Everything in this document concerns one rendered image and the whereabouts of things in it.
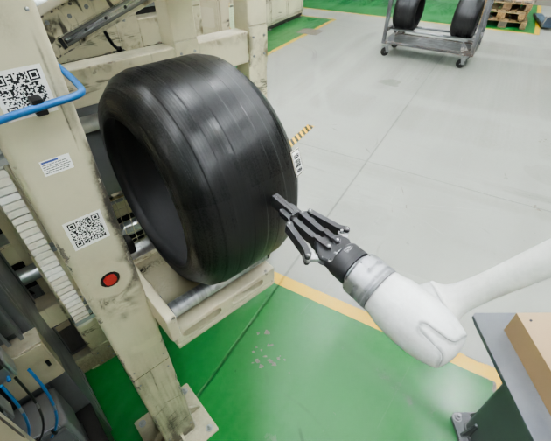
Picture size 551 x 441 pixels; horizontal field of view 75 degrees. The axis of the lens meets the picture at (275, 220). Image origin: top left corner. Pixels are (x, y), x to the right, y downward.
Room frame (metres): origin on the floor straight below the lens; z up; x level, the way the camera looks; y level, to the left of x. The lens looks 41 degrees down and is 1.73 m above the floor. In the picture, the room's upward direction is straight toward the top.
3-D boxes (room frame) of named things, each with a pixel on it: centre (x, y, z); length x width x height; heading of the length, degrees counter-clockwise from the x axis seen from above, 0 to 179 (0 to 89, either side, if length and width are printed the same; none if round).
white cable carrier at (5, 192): (0.53, 0.48, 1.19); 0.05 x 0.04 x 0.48; 42
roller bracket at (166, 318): (0.67, 0.39, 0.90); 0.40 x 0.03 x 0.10; 42
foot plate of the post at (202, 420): (0.60, 0.44, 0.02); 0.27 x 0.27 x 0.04; 42
